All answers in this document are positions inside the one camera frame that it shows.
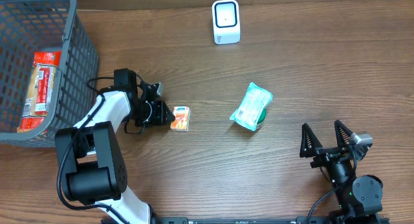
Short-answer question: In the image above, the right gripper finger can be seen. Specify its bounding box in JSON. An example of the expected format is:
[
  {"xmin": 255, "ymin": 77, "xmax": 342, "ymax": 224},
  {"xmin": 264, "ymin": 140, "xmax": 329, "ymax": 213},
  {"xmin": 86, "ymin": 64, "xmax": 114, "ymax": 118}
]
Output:
[
  {"xmin": 334, "ymin": 120, "xmax": 353, "ymax": 148},
  {"xmin": 300, "ymin": 123, "xmax": 323, "ymax": 158}
]

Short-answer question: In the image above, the small orange tissue pack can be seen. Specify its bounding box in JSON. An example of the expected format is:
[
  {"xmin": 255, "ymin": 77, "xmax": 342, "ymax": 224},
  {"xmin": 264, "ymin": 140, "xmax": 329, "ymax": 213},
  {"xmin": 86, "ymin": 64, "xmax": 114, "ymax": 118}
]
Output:
[{"xmin": 170, "ymin": 106, "xmax": 191, "ymax": 132}]

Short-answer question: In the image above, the green lid jar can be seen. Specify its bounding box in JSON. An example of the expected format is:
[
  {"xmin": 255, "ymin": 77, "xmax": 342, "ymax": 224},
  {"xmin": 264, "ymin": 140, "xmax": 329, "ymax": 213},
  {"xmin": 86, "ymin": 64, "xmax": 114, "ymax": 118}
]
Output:
[{"xmin": 256, "ymin": 109, "xmax": 267, "ymax": 130}]

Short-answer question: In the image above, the teal wet wipes pack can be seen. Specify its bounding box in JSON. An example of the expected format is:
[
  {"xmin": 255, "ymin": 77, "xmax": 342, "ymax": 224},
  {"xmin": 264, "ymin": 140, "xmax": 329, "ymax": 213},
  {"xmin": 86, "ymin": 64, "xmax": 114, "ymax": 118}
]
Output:
[{"xmin": 230, "ymin": 82, "xmax": 273, "ymax": 131}]

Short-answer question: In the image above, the red cracker sleeve package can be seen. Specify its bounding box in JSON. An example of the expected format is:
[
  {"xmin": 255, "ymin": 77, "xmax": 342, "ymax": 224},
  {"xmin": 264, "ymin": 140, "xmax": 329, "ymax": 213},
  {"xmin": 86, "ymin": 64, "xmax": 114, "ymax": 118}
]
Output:
[{"xmin": 17, "ymin": 50, "xmax": 61, "ymax": 133}]

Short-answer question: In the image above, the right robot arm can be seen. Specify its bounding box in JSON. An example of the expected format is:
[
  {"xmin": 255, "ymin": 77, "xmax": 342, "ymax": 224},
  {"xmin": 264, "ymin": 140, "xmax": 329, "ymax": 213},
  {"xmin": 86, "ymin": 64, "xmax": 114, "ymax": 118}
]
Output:
[{"xmin": 300, "ymin": 120, "xmax": 389, "ymax": 223}]

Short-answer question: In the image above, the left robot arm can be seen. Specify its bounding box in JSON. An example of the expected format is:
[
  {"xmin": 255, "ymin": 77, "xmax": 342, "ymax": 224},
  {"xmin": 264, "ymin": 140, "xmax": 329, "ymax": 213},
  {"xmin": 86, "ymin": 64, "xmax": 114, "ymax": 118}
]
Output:
[{"xmin": 54, "ymin": 68, "xmax": 175, "ymax": 224}]

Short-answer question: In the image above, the white barcode scanner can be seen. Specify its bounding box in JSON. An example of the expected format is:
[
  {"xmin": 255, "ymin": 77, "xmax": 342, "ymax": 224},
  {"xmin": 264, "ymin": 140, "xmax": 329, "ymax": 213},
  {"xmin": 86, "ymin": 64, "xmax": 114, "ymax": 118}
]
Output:
[{"xmin": 212, "ymin": 0, "xmax": 241, "ymax": 45}]

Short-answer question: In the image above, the grey plastic mesh basket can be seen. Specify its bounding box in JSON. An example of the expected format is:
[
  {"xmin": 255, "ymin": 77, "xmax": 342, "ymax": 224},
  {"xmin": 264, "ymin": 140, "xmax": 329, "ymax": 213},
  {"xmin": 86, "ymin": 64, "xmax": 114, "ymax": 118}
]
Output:
[{"xmin": 1, "ymin": 0, "xmax": 99, "ymax": 148}]

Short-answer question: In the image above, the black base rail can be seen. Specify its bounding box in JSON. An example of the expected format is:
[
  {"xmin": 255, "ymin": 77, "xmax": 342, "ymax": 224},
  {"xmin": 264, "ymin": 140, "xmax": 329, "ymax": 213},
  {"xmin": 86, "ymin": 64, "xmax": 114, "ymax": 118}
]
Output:
[{"xmin": 100, "ymin": 216, "xmax": 391, "ymax": 224}]

